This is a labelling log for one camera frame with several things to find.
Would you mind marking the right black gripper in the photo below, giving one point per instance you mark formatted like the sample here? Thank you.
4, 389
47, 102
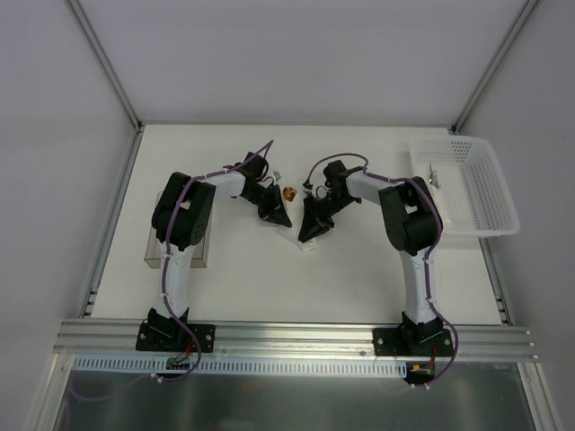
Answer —
319, 209

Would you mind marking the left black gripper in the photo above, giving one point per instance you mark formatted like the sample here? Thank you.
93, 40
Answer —
269, 202

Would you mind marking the white paper napkin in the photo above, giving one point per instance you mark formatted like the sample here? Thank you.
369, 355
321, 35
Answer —
291, 234

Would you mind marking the gold spoon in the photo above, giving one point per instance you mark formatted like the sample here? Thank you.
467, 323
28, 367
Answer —
289, 194

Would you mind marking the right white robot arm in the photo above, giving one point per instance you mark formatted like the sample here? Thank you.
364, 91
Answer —
413, 227

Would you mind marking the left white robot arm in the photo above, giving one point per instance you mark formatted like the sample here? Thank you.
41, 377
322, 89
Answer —
172, 303

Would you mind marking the clear plastic utensil tray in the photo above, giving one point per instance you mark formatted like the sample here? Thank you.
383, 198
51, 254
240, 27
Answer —
180, 227

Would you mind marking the white perforated plastic basket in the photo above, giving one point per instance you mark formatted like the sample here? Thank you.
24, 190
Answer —
474, 198

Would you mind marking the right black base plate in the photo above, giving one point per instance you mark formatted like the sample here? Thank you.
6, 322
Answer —
402, 342

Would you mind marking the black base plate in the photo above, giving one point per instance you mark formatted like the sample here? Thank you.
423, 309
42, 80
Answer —
402, 342
202, 334

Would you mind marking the white slotted cable duct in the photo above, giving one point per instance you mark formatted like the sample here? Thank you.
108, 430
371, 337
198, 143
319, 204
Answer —
242, 366

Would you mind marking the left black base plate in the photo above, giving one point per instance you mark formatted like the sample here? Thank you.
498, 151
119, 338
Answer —
202, 334

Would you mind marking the aluminium mounting rail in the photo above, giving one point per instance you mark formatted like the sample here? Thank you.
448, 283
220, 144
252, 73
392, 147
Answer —
477, 343

